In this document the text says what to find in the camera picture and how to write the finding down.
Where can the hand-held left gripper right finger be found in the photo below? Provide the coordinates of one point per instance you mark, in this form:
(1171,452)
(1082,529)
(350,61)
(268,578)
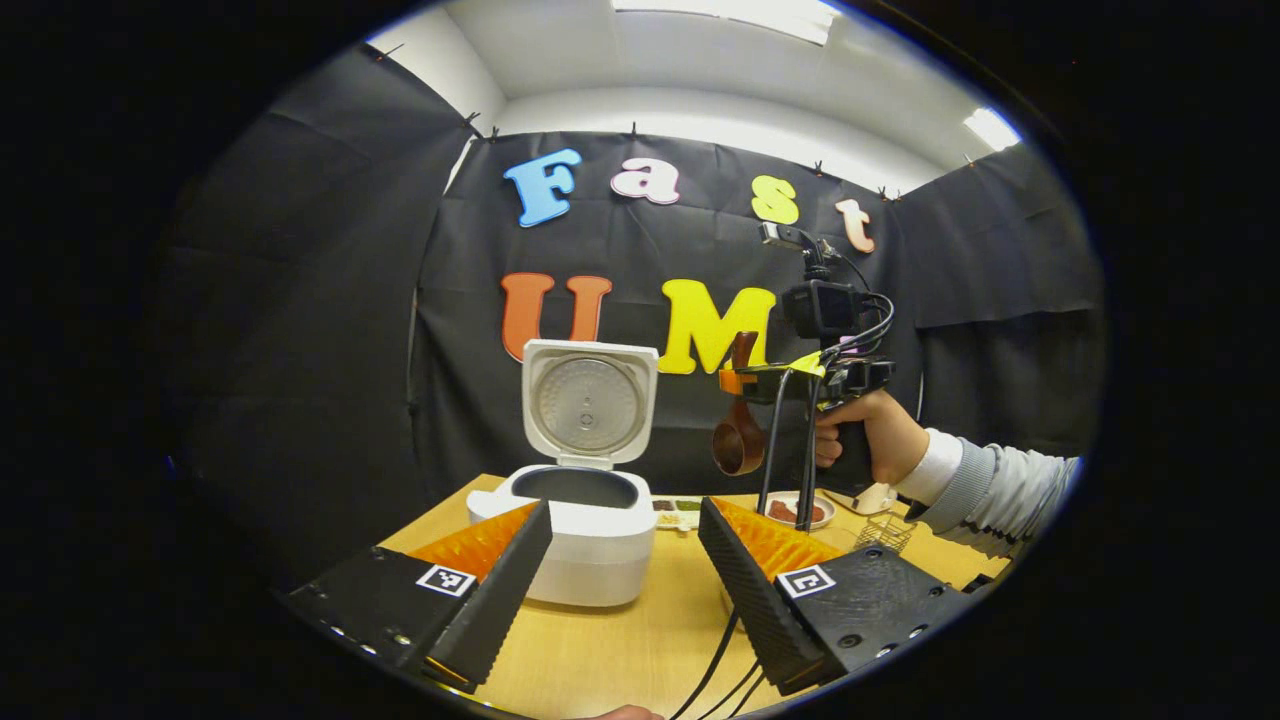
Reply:
(750,600)

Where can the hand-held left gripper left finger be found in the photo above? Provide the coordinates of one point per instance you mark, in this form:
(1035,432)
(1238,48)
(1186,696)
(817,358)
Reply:
(500,600)

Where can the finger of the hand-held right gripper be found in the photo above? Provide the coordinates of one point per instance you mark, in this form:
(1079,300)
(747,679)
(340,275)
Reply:
(765,380)

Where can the brown wooden spoon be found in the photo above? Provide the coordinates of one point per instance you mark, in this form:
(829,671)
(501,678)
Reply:
(738,450)

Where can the white rice cooker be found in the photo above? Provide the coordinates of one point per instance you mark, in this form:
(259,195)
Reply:
(590,560)

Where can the brown meat piece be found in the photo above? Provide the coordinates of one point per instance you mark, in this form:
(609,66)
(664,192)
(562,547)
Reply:
(783,512)
(815,513)

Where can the white divided dish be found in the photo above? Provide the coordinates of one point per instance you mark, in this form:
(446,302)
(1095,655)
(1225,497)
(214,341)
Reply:
(680,512)

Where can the white round plate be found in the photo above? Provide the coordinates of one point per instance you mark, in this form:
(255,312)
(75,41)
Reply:
(825,515)

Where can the white toaster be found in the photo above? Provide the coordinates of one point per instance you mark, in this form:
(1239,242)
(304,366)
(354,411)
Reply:
(875,500)

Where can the ceiling light panel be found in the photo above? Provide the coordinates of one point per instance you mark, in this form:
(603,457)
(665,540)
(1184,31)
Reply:
(992,130)

